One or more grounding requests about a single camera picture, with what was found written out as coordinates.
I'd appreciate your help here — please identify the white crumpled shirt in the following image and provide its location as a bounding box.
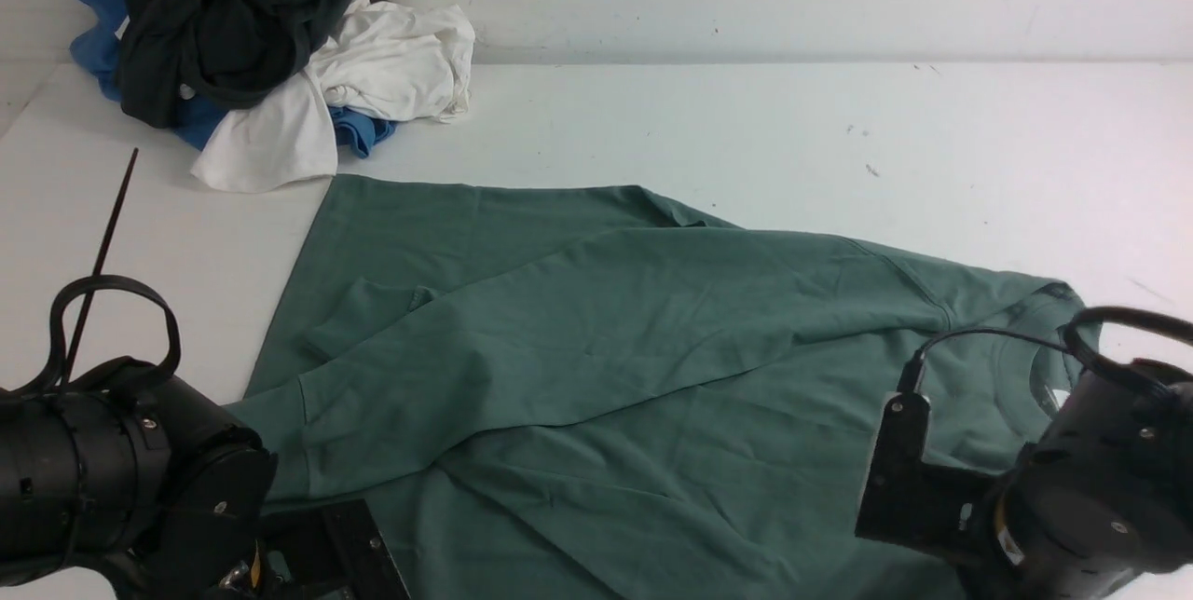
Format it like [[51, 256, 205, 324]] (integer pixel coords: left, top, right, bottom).
[[191, 0, 476, 193]]

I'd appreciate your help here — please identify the green long sleeve shirt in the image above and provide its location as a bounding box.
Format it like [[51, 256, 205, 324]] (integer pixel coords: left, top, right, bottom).
[[230, 177, 1082, 599]]

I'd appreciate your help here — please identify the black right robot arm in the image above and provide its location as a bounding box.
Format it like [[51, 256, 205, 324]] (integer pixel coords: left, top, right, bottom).
[[959, 360, 1189, 599]]

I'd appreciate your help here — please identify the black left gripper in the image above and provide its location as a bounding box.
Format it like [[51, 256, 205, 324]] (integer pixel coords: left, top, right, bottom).
[[112, 376, 277, 599]]

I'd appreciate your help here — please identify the black crumpled garment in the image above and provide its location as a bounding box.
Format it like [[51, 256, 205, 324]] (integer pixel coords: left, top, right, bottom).
[[115, 0, 352, 129]]

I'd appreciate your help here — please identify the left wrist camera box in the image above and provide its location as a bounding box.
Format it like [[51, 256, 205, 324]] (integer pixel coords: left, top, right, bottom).
[[256, 497, 412, 599]]

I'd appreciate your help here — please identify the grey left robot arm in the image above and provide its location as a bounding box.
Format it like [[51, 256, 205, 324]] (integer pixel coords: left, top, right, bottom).
[[1, 357, 278, 599]]

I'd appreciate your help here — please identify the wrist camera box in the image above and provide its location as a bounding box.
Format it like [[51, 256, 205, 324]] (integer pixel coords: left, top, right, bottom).
[[256, 497, 412, 599], [854, 392, 995, 565]]

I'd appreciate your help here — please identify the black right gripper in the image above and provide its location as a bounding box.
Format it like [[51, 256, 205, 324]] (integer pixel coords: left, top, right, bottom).
[[960, 439, 1189, 599]]

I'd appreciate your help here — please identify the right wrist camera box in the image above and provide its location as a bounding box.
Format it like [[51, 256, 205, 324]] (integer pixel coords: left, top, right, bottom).
[[854, 392, 995, 565]]

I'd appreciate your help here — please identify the blue crumpled garment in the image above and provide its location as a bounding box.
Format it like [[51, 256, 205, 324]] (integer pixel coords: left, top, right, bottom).
[[69, 0, 398, 157]]

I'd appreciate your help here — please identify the black right camera cable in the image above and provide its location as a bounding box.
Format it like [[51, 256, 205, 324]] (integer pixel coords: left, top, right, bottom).
[[897, 307, 1193, 401]]

